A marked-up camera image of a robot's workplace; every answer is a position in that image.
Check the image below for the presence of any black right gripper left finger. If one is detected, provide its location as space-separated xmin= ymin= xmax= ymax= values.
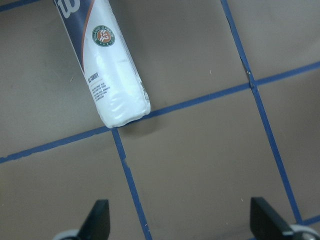
xmin=76 ymin=199 xmax=110 ymax=240

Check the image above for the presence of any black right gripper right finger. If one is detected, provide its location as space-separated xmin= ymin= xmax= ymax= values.
xmin=249 ymin=197 xmax=293 ymax=240

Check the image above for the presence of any white blue tennis ball can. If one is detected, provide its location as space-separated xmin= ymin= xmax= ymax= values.
xmin=54 ymin=0 xmax=151 ymax=129

